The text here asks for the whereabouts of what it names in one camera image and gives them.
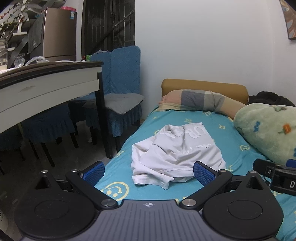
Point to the grey seat cushion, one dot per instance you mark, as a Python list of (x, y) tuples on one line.
[(118, 102)]

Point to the white table with dark top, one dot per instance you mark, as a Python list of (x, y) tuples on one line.
[(46, 90)]

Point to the bed with teal patterned sheet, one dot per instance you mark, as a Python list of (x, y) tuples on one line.
[(208, 126)]

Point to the checked beige grey pillow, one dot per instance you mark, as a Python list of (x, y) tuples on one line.
[(198, 100)]

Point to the glass jar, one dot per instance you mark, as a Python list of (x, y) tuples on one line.
[(3, 55)]

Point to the brown refrigerator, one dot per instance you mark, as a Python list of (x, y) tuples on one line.
[(57, 34)]

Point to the wall picture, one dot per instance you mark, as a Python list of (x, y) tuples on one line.
[(290, 20)]

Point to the blue covered chair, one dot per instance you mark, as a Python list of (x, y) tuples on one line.
[(124, 69), (48, 125)]

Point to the white plastic bag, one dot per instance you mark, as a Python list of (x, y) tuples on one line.
[(37, 60)]

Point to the dark barred door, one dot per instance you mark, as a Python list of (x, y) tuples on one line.
[(106, 25)]

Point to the clear drinking glass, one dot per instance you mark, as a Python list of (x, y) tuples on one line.
[(19, 60)]

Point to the white t-shirt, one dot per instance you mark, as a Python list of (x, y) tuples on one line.
[(178, 153)]

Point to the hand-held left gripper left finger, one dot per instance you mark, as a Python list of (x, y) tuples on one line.
[(93, 173)]

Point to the tan padded headboard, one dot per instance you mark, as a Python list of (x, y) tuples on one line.
[(203, 87)]

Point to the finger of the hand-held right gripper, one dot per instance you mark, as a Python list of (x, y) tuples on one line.
[(261, 166)]

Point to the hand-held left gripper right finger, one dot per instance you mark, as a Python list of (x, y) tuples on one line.
[(204, 173)]

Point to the pale green fleece blanket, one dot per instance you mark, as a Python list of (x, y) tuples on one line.
[(268, 129)]

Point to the white plate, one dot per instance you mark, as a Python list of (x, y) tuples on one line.
[(64, 61)]

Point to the dark cloth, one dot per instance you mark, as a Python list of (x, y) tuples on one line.
[(270, 98)]

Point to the pink lid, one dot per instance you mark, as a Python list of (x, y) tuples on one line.
[(68, 8)]

